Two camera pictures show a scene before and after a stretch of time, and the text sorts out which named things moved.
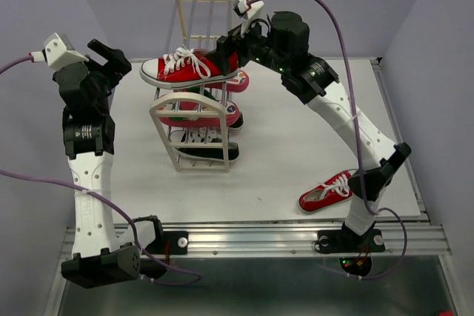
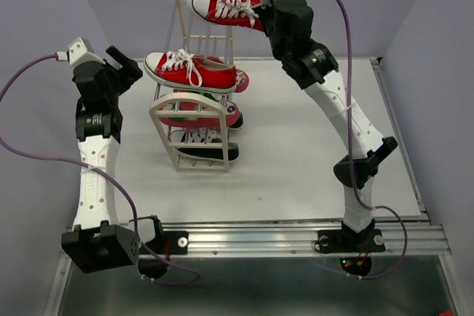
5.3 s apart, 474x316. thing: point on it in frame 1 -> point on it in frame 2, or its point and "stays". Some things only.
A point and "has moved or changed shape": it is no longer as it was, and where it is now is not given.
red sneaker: [185, 68] has moved or changed shape
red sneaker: [335, 189] -> [226, 7]
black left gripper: [115, 57] -> [127, 73]
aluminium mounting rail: [292, 240] stays
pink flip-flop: [233, 115] stays
